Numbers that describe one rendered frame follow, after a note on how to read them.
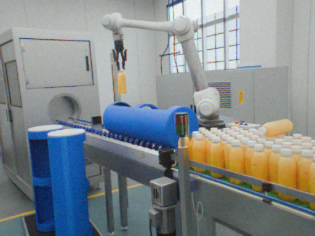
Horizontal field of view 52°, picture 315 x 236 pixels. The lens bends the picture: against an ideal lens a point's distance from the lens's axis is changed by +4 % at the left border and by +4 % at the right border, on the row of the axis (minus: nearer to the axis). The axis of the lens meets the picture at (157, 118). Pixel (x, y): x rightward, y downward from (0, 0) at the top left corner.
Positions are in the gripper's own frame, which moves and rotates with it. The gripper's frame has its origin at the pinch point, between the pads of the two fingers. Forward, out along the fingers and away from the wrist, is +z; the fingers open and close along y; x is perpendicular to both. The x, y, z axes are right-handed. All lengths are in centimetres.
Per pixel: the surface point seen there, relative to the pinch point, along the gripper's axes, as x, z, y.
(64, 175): 0, 80, 56
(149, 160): 57, 67, 15
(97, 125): -51, 54, 4
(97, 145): -25, 67, 17
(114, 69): -65, 0, -27
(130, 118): 35, 40, 16
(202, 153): 110, 54, 15
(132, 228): -22, 153, -10
